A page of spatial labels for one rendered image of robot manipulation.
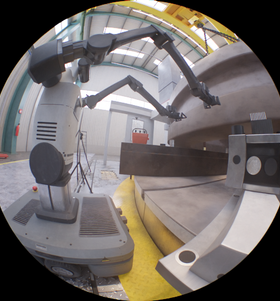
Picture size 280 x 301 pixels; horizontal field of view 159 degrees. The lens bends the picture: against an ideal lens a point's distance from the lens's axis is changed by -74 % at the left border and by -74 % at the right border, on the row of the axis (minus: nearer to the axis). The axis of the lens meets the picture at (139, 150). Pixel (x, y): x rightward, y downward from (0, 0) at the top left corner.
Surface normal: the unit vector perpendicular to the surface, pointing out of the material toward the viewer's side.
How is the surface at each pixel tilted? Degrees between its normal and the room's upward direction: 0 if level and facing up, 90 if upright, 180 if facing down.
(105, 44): 99
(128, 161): 90
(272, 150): 90
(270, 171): 90
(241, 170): 90
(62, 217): 45
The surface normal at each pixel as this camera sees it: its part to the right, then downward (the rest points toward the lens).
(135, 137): 0.10, 0.10
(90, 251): 0.36, -0.70
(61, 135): 0.84, 0.18
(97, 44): 0.49, 0.17
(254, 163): -0.88, -0.08
